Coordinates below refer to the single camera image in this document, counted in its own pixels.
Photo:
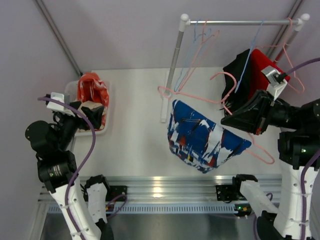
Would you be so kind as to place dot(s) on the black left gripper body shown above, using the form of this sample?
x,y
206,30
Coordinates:
x,y
81,117

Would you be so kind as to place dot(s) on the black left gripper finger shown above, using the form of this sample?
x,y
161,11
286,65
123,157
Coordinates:
x,y
77,105
94,115

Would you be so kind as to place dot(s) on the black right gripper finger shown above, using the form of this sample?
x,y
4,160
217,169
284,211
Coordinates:
x,y
248,125
250,111

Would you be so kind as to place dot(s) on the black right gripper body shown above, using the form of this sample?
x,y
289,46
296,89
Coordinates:
x,y
261,113

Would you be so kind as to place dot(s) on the orange white patterned trousers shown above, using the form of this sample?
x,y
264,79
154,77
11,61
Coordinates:
x,y
91,88

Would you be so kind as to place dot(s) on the blue patterned trousers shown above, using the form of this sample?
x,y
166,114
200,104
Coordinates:
x,y
198,141

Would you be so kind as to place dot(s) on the beige drawstring trousers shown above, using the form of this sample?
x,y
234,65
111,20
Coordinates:
x,y
91,105

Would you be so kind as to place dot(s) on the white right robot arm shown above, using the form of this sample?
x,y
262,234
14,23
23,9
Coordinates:
x,y
299,160

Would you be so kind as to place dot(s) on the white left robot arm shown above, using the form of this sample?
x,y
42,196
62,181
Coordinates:
x,y
83,207

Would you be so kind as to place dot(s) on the red trousers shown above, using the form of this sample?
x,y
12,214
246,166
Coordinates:
x,y
261,64

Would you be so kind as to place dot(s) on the blue hanger with black trousers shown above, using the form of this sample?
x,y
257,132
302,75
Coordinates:
x,y
253,43

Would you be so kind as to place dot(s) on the white clothes rack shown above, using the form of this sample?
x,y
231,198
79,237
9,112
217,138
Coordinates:
x,y
296,25

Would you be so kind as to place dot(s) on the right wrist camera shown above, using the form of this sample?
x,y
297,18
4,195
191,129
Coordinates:
x,y
276,82

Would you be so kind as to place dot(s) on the black drawstring trousers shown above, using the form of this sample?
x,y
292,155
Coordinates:
x,y
237,100

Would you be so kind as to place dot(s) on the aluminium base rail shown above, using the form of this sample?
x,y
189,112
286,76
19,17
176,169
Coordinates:
x,y
178,189

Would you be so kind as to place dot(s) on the grey slotted cable duct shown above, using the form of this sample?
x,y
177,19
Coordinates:
x,y
172,208

